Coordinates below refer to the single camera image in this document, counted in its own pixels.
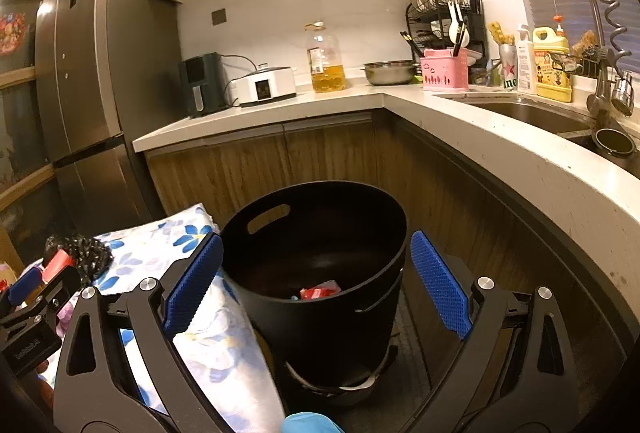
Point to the person's right hand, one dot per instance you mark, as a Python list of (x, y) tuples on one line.
[(307, 424)]

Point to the orange cap pump bottle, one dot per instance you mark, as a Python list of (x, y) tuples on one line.
[(558, 25)]

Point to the steel kitchen faucet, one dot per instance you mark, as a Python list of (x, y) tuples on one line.
[(595, 3)]

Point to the red paper cup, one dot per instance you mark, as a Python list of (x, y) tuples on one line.
[(57, 262)]

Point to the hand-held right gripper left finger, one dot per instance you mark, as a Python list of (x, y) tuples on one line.
[(192, 283)]

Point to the yellow detergent bottle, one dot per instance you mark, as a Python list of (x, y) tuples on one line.
[(550, 68)]

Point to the red snack wrapper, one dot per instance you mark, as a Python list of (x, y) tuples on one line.
[(320, 290)]

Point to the yellow sponge brush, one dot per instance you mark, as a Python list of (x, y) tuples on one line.
[(500, 33)]

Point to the red door decoration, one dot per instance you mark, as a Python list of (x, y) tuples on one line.
[(11, 33)]

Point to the black air fryer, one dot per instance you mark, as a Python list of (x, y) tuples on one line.
[(202, 83)]

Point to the white rice spoon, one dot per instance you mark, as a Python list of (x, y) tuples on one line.
[(454, 30)]

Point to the steel sink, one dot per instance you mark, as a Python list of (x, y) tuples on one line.
[(530, 113)]

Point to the purple tissue paper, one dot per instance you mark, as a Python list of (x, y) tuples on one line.
[(65, 318)]

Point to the round sink strainer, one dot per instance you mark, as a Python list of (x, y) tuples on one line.
[(614, 143)]

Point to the white pump bottle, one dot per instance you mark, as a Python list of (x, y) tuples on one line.
[(525, 63)]

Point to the wooden framed glass door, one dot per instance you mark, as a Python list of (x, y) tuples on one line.
[(20, 123)]

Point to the pink utensil holder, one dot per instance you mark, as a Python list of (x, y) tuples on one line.
[(444, 73)]

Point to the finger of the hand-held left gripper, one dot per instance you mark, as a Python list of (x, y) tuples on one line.
[(57, 290), (25, 285)]

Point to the blue floral blanket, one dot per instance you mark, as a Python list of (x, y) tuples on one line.
[(225, 343)]

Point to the steel basin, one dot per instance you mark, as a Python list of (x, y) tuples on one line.
[(390, 73)]

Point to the black plastic bag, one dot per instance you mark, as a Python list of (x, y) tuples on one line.
[(90, 255)]

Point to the dark steel refrigerator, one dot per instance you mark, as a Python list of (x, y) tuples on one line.
[(100, 63)]

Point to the white electric cooker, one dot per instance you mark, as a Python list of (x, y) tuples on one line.
[(265, 88)]

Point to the kitchen counter with wooden cabinets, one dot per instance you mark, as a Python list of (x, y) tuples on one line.
[(500, 173)]

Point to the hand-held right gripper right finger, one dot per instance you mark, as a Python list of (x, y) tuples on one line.
[(440, 285)]

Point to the black trash bin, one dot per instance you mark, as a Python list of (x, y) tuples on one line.
[(320, 328)]

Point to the cooking oil bottle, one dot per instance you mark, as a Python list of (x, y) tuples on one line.
[(327, 68)]

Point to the dark wall socket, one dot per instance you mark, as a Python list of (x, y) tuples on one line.
[(219, 17)]

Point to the black dish rack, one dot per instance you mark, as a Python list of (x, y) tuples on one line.
[(430, 25)]

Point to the black chopsticks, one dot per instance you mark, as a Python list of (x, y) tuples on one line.
[(460, 43)]

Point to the silver beer can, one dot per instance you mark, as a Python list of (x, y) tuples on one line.
[(508, 68)]

